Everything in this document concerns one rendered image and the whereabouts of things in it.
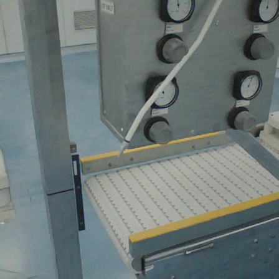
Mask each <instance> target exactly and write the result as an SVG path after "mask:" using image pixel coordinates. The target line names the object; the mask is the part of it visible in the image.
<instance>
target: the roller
mask: <svg viewBox="0 0 279 279"><path fill-rule="evenodd" d="M143 256H144V255H141V256H138V257H135V258H134V259H133V261H132V263H131V266H132V267H133V268H134V269H135V270H136V271H137V272H142V271H144V260H143Z"/></svg>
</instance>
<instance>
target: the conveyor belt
mask: <svg viewBox="0 0 279 279"><path fill-rule="evenodd" d="M257 141H258V142H260V143H261V144H262V145H263V146H264V147H265V148H266V149H268V150H269V152H271V153H272V154H273V155H274V157H276V158H277V159H278V160H279V151H278V150H276V149H275V148H274V147H272V146H270V145H269V144H266V143H262V142H261V141H260V139H257ZM83 190H84V192H85V193H86V195H87V197H88V199H89V200H90V202H91V204H92V207H93V209H94V210H95V212H96V214H97V215H98V217H99V219H100V220H101V222H102V224H103V226H104V228H105V229H106V231H107V234H108V236H109V237H110V239H111V241H112V242H113V244H114V246H115V248H116V249H117V251H118V253H119V254H120V256H121V258H122V261H123V263H124V264H125V265H126V267H127V269H128V271H129V272H131V273H135V274H137V273H142V272H144V271H142V272H137V271H136V270H135V269H134V268H133V267H132V266H131V263H132V261H133V259H134V258H132V256H131V255H130V253H129V242H128V236H129V235H132V234H135V233H138V232H142V231H144V230H148V229H154V228H157V227H160V226H163V225H166V224H170V223H173V222H177V221H180V220H183V219H187V218H190V217H194V216H196V215H200V214H206V213H208V212H212V211H215V210H219V209H222V208H225V207H228V206H232V205H235V204H238V203H241V202H245V201H249V200H251V199H255V198H258V197H263V196H267V195H270V194H273V193H276V192H279V181H278V180H276V179H275V178H274V176H273V175H272V174H270V173H269V172H268V171H267V170H266V169H264V168H263V167H262V165H261V164H259V163H258V162H257V161H256V160H255V159H254V158H252V157H251V156H250V155H249V154H248V153H247V152H246V151H245V150H244V149H243V148H241V147H240V146H239V145H238V144H237V143H236V144H231V145H227V146H223V147H219V148H214V149H210V150H206V151H201V152H197V153H192V154H187V155H184V156H180V157H176V158H168V159H163V160H160V161H155V162H151V163H146V164H141V165H138V166H133V167H130V168H124V169H120V170H116V171H111V172H108V173H100V174H95V175H92V176H90V177H88V178H87V179H86V180H85V182H84V184H83Z"/></svg>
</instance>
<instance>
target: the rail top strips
mask: <svg viewBox="0 0 279 279"><path fill-rule="evenodd" d="M215 135H219V133H218V132H214V133H209V134H205V135H199V136H195V137H191V138H185V139H180V140H176V141H170V142H169V143H167V144H159V143H158V144H152V145H149V146H144V147H140V148H135V149H125V151H123V154H128V153H133V152H136V151H142V150H146V149H151V148H156V147H160V146H166V145H169V144H174V143H182V142H186V141H192V140H196V139H200V138H206V137H210V136H215ZM118 152H119V151H114V152H110V153H105V154H99V155H95V156H90V157H86V158H80V160H81V162H82V163H84V162H87V161H92V160H96V159H102V158H110V157H113V156H117V155H118ZM277 199H279V192H276V193H273V194H270V195H267V196H263V197H258V198H255V199H251V200H249V201H245V202H241V203H238V204H235V205H232V206H228V207H225V208H222V209H219V210H215V211H212V212H208V213H206V214H200V215H196V216H194V217H190V218H187V219H183V220H180V221H177V222H173V223H170V224H166V225H163V226H160V227H157V228H154V229H148V230H144V231H142V232H138V233H135V234H132V235H129V236H128V237H129V239H130V240H131V241H132V243H133V242H137V241H141V240H145V239H149V238H151V237H155V236H157V235H161V234H165V233H167V232H171V231H173V230H177V229H180V228H185V227H189V226H192V225H195V224H199V223H201V222H205V221H208V220H211V219H215V218H218V217H221V216H223V215H227V214H231V213H234V212H239V211H242V210H245V209H248V208H251V207H255V206H259V205H261V204H264V203H268V202H271V201H274V200H277Z"/></svg>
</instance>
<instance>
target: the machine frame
mask: <svg viewBox="0 0 279 279"><path fill-rule="evenodd" d="M17 3H18V8H19V15H20V21H21V29H22V41H23V46H24V54H25V59H26V67H27V75H28V80H29V92H30V98H31V105H32V114H33V119H34V127H35V135H36V140H37V153H38V157H39V166H40V174H41V179H42V187H43V192H44V200H45V208H46V213H47V221H48V226H49V235H50V239H51V242H52V246H53V251H52V256H53V260H54V269H55V277H56V279H83V273H82V261H81V254H80V242H79V236H78V224H77V211H76V204H75V192H74V185H73V173H72V161H71V154H70V142H69V129H68V123H67V111H66V104H65V85H64V73H63V66H62V54H61V48H60V36H59V18H58V10H57V0H17Z"/></svg>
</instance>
